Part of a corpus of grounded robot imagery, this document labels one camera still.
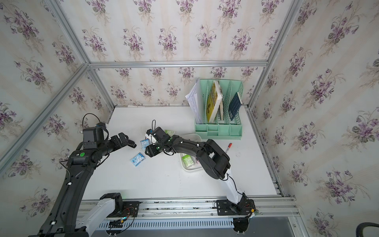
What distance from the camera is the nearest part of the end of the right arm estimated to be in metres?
0.68

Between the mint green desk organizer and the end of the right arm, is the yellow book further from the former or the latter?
the end of the right arm

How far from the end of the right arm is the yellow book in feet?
1.30

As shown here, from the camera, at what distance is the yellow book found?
3.07 ft
